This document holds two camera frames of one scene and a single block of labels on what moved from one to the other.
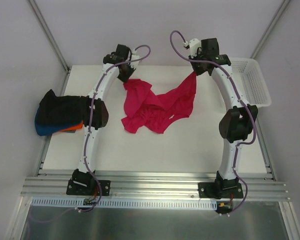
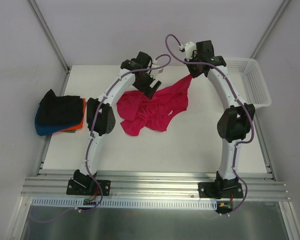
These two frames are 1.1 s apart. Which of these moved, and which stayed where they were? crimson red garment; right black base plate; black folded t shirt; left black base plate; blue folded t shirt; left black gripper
Moved: crimson red garment; left black gripper
Stayed: right black base plate; blue folded t shirt; black folded t shirt; left black base plate
